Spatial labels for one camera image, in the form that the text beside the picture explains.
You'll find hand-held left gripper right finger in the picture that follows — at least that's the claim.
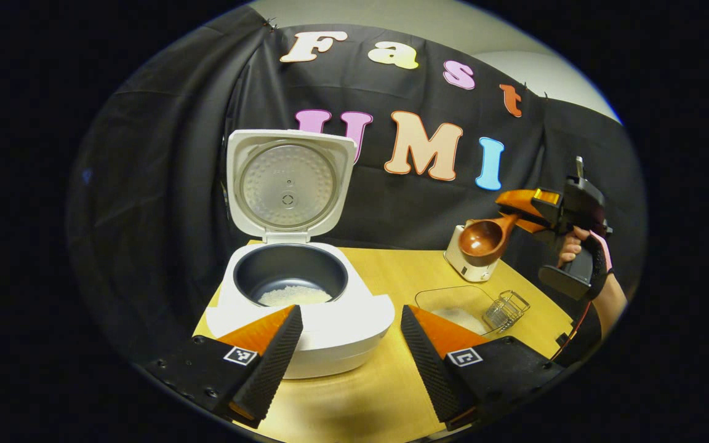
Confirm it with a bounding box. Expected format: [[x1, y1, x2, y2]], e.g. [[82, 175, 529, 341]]
[[400, 305, 567, 431]]

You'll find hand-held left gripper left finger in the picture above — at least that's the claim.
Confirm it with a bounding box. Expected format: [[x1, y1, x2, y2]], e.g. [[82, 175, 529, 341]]
[[145, 305, 303, 429]]

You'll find brown wooden spoon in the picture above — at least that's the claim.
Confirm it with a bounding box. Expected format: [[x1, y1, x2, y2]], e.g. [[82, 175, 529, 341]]
[[458, 212, 523, 268]]

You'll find clear container of rice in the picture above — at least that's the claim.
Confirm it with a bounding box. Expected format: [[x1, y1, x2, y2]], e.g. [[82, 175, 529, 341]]
[[415, 285, 503, 336]]

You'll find white rice cooker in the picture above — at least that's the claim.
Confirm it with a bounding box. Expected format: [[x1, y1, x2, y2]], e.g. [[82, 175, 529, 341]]
[[206, 129, 396, 380]]

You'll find white toaster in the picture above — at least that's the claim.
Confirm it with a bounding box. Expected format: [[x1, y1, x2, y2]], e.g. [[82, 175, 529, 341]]
[[444, 218, 503, 282]]

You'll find black backdrop cloth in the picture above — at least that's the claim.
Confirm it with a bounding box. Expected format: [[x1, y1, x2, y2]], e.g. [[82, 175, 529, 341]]
[[65, 6, 647, 364]]

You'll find red cable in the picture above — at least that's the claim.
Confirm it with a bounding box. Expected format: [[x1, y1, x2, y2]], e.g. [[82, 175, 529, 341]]
[[555, 301, 592, 361]]

